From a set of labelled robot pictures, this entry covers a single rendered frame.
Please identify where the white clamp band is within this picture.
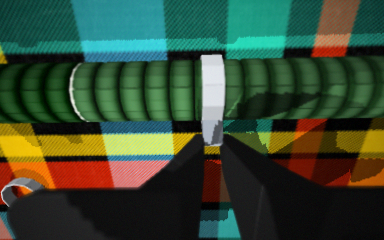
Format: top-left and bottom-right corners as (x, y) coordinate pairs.
(1, 177), (44, 207)
(200, 55), (225, 146)

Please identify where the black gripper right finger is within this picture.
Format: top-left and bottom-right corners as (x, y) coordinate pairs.
(220, 133), (384, 240)

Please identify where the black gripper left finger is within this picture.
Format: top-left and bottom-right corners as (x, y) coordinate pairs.
(7, 134), (205, 240)

